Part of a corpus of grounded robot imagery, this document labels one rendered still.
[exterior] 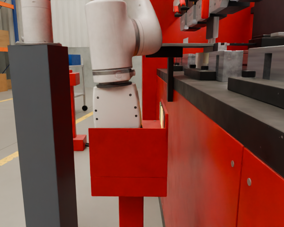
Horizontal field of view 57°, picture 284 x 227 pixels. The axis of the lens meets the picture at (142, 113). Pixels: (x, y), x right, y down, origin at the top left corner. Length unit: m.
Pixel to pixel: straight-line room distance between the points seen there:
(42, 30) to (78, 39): 7.81
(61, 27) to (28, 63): 8.13
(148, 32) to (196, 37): 1.42
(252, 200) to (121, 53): 0.34
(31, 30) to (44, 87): 0.24
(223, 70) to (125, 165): 0.46
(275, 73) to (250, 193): 0.27
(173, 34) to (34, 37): 1.04
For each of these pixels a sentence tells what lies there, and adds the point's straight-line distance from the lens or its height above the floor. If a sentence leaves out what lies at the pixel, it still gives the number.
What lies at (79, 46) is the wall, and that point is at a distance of 8.99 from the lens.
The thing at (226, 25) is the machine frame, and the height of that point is 1.17.
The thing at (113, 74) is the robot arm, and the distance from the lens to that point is 0.52.
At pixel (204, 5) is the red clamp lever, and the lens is 0.94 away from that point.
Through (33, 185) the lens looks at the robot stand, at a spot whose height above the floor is 0.38.
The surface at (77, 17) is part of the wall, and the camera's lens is 9.07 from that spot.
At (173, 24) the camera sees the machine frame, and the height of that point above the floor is 1.18.
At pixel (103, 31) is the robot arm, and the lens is 0.52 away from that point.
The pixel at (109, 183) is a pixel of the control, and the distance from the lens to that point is 0.57.
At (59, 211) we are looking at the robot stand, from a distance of 1.33.
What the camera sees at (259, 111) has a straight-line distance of 0.40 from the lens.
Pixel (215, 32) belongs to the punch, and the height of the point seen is 1.04.
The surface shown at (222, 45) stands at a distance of 0.97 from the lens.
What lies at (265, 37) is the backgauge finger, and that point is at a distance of 1.14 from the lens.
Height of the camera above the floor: 0.95
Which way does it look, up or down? 12 degrees down
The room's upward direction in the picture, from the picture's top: straight up
